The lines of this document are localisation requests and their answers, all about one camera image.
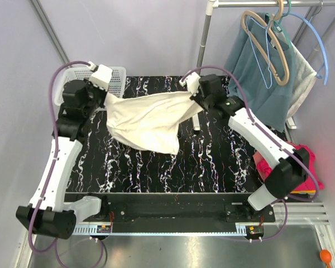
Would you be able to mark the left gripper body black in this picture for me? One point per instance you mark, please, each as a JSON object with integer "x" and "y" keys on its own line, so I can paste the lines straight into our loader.
{"x": 97, "y": 96}

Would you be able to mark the metal clothes rack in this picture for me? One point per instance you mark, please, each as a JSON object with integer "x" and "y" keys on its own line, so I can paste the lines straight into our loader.
{"x": 314, "y": 8}

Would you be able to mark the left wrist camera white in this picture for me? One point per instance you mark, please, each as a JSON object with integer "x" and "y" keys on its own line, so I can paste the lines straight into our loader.
{"x": 101, "y": 75}

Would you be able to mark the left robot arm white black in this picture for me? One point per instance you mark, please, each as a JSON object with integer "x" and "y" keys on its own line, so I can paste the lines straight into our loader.
{"x": 47, "y": 214}

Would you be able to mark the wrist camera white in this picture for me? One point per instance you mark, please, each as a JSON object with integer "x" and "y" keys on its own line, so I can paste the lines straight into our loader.
{"x": 191, "y": 83}
{"x": 101, "y": 75}

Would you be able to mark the cream white t shirt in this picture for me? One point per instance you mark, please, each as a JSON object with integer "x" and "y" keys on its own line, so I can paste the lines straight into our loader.
{"x": 151, "y": 122}

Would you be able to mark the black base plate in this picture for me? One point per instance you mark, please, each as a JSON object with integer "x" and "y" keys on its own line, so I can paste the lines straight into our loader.
{"x": 128, "y": 207}

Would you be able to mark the light blue thick hanger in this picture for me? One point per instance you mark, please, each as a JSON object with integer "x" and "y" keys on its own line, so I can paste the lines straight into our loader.
{"x": 323, "y": 72}

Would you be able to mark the white perforated plastic basket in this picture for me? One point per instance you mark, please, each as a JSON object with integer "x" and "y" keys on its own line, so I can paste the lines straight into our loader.
{"x": 116, "y": 84}

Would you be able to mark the aluminium frame rail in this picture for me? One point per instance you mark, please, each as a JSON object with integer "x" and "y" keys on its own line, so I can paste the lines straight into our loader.
{"x": 301, "y": 214}

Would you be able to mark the yellow object under shirt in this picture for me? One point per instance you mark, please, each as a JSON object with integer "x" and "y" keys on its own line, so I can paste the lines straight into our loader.
{"x": 311, "y": 192}

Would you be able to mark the beige clothes hanger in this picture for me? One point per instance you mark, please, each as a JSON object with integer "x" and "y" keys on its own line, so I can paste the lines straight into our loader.
{"x": 258, "y": 20}

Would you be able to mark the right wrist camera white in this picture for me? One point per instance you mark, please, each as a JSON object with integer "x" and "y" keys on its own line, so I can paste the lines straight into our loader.
{"x": 191, "y": 83}

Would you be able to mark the pink red t shirt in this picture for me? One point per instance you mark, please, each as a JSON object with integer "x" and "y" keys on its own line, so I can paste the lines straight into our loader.
{"x": 264, "y": 169}

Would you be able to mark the orange ball object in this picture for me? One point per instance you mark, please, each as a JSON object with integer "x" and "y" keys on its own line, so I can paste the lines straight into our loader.
{"x": 326, "y": 257}

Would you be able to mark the teal t shirt hanging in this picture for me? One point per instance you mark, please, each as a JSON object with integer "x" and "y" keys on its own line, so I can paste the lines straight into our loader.
{"x": 268, "y": 101}

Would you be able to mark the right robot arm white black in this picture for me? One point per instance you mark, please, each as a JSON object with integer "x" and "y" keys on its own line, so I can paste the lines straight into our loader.
{"x": 289, "y": 166}

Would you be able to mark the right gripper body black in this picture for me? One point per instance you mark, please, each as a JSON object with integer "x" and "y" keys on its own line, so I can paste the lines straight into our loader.
{"x": 202, "y": 101}

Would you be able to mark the white grey towel hanging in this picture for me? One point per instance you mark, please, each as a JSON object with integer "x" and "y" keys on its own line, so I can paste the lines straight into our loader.
{"x": 303, "y": 83}

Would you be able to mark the black marble pattern mat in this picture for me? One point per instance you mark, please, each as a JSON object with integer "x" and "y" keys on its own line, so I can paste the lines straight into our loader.
{"x": 216, "y": 159}

